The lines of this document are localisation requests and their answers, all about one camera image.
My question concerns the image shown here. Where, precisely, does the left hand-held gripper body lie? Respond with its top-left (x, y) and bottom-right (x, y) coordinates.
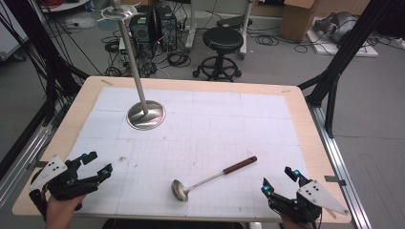
top-left (28, 155), bottom-right (99, 221)

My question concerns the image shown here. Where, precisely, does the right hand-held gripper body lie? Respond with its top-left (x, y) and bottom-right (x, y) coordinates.
top-left (269, 180), bottom-right (351, 224)

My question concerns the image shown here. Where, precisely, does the steel ladle with brown handle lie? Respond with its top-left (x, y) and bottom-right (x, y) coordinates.
top-left (171, 155), bottom-right (258, 202)

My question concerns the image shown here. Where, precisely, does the person's right hand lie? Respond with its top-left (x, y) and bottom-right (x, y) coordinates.
top-left (280, 216), bottom-right (315, 229)

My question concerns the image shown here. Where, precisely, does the person's left hand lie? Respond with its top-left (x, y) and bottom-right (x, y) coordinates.
top-left (45, 195), bottom-right (87, 229)

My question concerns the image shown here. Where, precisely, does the white grid mat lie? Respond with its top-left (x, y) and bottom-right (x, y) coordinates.
top-left (44, 86), bottom-right (323, 222)

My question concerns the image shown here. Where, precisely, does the steel utensil stand with hooks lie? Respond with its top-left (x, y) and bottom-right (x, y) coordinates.
top-left (96, 0), bottom-right (167, 132)

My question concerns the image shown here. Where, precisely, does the person's dark clothing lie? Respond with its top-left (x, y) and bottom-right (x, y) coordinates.
top-left (101, 218), bottom-right (246, 229)

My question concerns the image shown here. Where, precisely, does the small bench power supply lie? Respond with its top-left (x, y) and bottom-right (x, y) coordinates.
top-left (117, 36), bottom-right (130, 63)

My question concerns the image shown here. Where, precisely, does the black computer tower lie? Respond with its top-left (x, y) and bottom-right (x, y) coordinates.
top-left (155, 5), bottom-right (178, 52)
top-left (128, 6), bottom-right (155, 45)

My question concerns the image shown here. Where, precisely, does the white flat board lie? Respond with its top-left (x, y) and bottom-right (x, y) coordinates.
top-left (306, 18), bottom-right (380, 58)

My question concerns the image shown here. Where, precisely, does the white metal stand leg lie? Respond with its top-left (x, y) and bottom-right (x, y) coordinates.
top-left (185, 0), bottom-right (198, 53)
top-left (237, 0), bottom-right (256, 61)

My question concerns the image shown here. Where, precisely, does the cardboard box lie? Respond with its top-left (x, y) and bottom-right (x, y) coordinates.
top-left (279, 0), bottom-right (319, 43)

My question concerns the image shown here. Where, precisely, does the grey bag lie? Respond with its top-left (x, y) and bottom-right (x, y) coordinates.
top-left (313, 11), bottom-right (358, 44)

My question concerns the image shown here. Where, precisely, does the black round stool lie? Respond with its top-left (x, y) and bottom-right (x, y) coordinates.
top-left (192, 27), bottom-right (245, 82)

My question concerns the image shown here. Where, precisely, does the grey metal bracket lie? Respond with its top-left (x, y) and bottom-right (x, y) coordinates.
top-left (324, 175), bottom-right (348, 187)
top-left (26, 160), bottom-right (49, 170)

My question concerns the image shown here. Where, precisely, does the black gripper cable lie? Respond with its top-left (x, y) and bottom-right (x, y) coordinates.
top-left (308, 205), bottom-right (323, 229)

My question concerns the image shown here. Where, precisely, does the aluminium rail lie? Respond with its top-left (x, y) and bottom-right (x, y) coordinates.
top-left (0, 123), bottom-right (54, 209)
top-left (309, 104), bottom-right (373, 229)

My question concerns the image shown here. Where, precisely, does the black frame with cables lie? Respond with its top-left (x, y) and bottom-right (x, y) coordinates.
top-left (4, 0), bottom-right (91, 126)

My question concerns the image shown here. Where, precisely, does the coiled black floor cable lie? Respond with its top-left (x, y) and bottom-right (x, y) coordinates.
top-left (166, 52), bottom-right (192, 69)
top-left (254, 32), bottom-right (279, 48)
top-left (103, 39), bottom-right (121, 54)

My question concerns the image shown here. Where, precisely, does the black frame strut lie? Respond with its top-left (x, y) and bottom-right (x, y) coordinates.
top-left (298, 0), bottom-right (397, 138)

